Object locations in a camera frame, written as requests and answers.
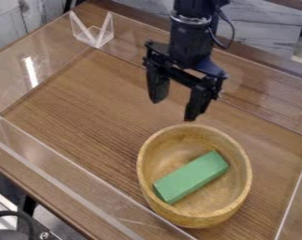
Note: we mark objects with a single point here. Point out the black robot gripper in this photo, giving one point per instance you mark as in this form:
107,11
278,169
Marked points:
183,60

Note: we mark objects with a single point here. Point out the black table leg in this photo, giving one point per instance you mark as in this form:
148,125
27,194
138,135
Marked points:
29,205

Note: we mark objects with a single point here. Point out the clear acrylic corner bracket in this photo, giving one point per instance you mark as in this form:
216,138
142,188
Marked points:
95,36

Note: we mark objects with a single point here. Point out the clear acrylic tray wall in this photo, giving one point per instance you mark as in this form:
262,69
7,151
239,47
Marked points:
99,210

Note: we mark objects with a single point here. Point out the brown wooden bowl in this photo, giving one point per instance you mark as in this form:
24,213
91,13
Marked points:
170,149

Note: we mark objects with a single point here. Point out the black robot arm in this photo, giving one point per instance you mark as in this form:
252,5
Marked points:
198,8

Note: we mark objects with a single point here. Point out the green rectangular block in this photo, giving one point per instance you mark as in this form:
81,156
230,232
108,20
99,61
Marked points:
182,182

